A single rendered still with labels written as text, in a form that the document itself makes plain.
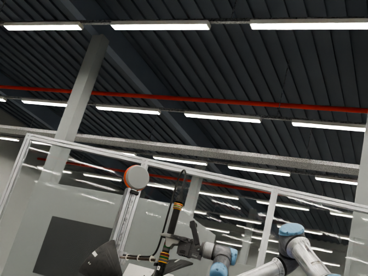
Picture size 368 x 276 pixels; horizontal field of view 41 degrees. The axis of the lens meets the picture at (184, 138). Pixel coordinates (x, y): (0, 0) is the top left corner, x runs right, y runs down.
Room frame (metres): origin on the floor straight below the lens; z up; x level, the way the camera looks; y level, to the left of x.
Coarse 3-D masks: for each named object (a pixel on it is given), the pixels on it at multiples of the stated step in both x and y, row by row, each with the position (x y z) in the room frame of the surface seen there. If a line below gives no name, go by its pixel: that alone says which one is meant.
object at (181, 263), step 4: (168, 260) 2.57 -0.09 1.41; (172, 260) 2.55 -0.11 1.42; (180, 260) 2.51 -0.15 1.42; (184, 260) 2.49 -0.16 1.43; (168, 264) 2.51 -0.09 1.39; (172, 264) 2.48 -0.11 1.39; (176, 264) 2.46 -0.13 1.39; (180, 264) 2.45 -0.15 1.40; (184, 264) 2.44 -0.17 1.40; (188, 264) 2.43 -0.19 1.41; (192, 264) 2.43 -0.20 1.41; (168, 268) 2.45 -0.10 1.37; (172, 268) 2.43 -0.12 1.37; (176, 268) 2.41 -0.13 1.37; (164, 272) 2.42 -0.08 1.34; (168, 272) 2.40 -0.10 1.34
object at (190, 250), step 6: (180, 240) 2.30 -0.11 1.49; (186, 240) 2.28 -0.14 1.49; (192, 240) 2.29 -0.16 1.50; (180, 246) 2.29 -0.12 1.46; (186, 246) 2.28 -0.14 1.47; (192, 246) 2.29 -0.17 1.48; (198, 246) 2.28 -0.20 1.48; (180, 252) 2.29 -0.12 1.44; (186, 252) 2.28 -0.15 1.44; (192, 252) 2.29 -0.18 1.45; (198, 252) 2.29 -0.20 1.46; (198, 258) 2.28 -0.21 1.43
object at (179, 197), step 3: (180, 192) 2.32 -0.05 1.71; (177, 195) 2.33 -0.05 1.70; (180, 195) 2.32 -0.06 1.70; (177, 198) 2.32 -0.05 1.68; (180, 198) 2.31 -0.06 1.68; (177, 201) 2.31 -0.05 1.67; (180, 201) 2.31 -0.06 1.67; (159, 264) 2.32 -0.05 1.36; (162, 264) 2.31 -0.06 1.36; (165, 264) 2.32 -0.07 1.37; (159, 267) 2.31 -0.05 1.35; (162, 267) 2.31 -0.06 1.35; (159, 270) 2.31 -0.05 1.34; (162, 270) 2.31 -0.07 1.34; (156, 273) 2.32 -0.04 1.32; (159, 273) 2.31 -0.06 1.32; (162, 273) 2.32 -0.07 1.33
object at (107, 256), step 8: (112, 240) 2.52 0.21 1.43; (104, 248) 2.51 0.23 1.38; (112, 248) 2.49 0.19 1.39; (96, 256) 2.51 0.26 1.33; (104, 256) 2.49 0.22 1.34; (112, 256) 2.46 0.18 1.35; (96, 264) 2.49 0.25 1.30; (104, 264) 2.47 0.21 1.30; (112, 264) 2.44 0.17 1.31; (80, 272) 2.53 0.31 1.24; (88, 272) 2.51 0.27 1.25; (96, 272) 2.48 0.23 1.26; (104, 272) 2.46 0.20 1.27; (112, 272) 2.43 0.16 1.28; (120, 272) 2.40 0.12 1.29
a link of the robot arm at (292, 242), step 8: (288, 224) 2.28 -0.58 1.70; (296, 224) 2.26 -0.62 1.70; (280, 232) 2.25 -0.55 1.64; (288, 232) 2.21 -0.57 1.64; (296, 232) 2.20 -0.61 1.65; (280, 240) 2.27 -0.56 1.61; (288, 240) 2.22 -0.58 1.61; (296, 240) 2.19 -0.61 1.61; (304, 240) 2.20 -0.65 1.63; (280, 248) 2.30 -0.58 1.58; (288, 248) 2.22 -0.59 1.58; (296, 248) 2.18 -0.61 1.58; (304, 248) 2.15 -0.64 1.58; (288, 256) 2.29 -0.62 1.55; (296, 256) 2.17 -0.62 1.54; (304, 256) 2.12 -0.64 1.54; (312, 256) 2.10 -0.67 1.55; (304, 264) 2.11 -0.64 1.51; (312, 264) 2.07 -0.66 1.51; (320, 264) 2.06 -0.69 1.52; (312, 272) 2.05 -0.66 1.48; (320, 272) 2.02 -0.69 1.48; (328, 272) 2.02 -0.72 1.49
